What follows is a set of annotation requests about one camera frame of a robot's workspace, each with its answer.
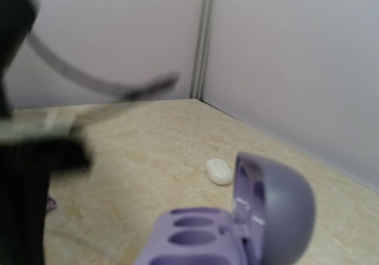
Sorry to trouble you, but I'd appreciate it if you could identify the blue-grey earbud charging case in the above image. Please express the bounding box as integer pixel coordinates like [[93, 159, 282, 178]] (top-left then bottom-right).
[[136, 152, 316, 264]]

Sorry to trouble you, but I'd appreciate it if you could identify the white earbud charging case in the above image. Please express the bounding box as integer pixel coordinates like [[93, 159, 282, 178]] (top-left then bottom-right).
[[205, 158, 233, 186]]

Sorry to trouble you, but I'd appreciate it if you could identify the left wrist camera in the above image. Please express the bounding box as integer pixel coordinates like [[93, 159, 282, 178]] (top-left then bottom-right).
[[1, 111, 83, 143]]

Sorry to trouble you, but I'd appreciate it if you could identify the purple earbud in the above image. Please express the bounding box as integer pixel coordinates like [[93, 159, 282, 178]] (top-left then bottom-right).
[[46, 196, 57, 213]]

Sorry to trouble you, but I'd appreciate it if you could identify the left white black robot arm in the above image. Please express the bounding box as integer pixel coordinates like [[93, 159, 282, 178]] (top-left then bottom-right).
[[1, 0, 92, 264]]

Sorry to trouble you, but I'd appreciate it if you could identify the left aluminium frame post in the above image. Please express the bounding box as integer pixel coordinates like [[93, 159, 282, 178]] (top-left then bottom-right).
[[189, 0, 214, 100]]

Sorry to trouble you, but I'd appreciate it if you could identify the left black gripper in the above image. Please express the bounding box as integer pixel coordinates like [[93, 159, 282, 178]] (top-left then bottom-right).
[[1, 137, 92, 264]]

